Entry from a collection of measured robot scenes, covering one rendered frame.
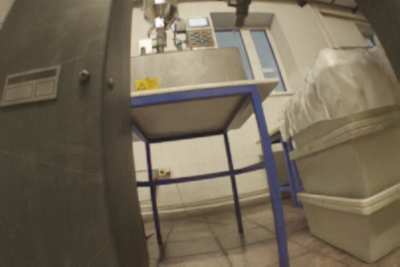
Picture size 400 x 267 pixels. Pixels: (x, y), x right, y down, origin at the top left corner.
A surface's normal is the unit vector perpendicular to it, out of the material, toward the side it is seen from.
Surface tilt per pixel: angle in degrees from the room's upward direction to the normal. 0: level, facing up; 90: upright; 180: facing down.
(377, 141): 96
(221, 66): 90
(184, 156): 90
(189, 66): 90
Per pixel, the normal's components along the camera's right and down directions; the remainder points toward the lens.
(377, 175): -0.07, -0.19
